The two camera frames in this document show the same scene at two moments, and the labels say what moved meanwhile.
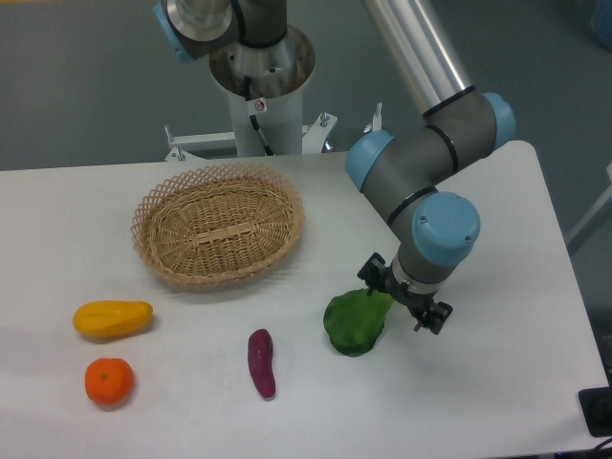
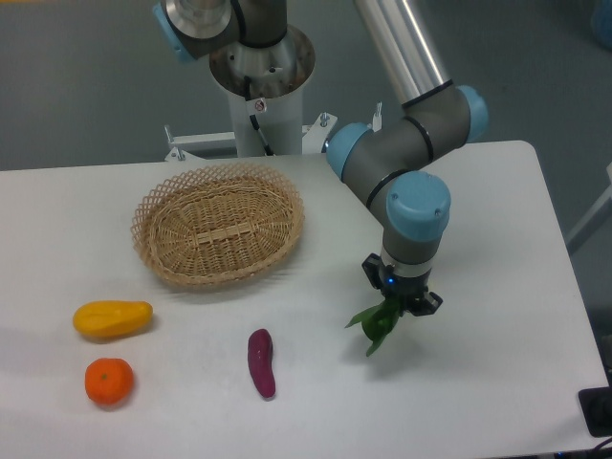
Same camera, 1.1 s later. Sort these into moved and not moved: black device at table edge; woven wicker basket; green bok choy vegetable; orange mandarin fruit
Moved: green bok choy vegetable
Not moved: woven wicker basket; orange mandarin fruit; black device at table edge
